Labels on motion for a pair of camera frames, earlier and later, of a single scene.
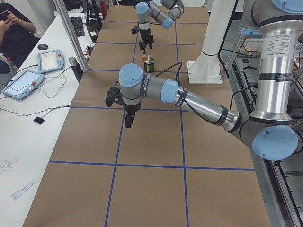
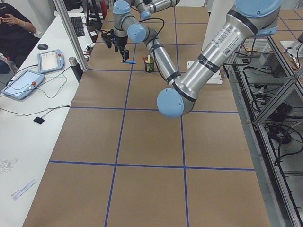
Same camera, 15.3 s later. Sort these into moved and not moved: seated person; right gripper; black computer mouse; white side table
Moved: right gripper
Not moved: white side table; seated person; black computer mouse
